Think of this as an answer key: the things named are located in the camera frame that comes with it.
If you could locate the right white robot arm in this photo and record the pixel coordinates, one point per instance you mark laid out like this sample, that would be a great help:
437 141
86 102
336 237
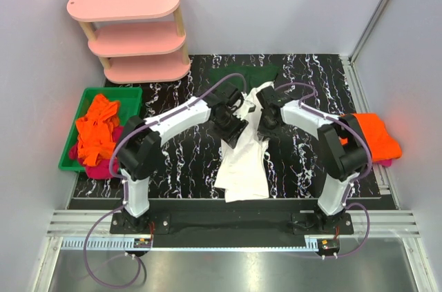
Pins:
345 153

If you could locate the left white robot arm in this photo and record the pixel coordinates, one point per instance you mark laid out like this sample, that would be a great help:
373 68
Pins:
140 145

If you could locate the pink three-tier wooden shelf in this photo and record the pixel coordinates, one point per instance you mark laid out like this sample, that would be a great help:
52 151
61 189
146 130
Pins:
136 41

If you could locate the orange t-shirt in bin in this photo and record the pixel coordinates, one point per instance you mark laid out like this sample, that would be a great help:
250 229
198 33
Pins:
95 131

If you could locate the magenta folded t-shirt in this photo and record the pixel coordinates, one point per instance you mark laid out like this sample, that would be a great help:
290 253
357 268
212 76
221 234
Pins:
386 162

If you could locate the orange folded t-shirt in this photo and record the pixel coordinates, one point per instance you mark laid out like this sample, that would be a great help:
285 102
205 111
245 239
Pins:
380 143

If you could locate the magenta t-shirt in bin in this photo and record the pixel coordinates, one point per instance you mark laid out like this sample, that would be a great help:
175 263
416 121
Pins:
100 171

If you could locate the aluminium corner frame post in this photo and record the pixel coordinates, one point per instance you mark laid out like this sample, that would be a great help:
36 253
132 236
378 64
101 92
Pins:
376 16

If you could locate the white and green t-shirt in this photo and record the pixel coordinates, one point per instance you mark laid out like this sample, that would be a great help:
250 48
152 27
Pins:
241 173

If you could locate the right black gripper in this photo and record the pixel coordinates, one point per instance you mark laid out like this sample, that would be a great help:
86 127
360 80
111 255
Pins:
264 130

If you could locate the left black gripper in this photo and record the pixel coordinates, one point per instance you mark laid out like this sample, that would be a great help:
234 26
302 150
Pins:
235 130

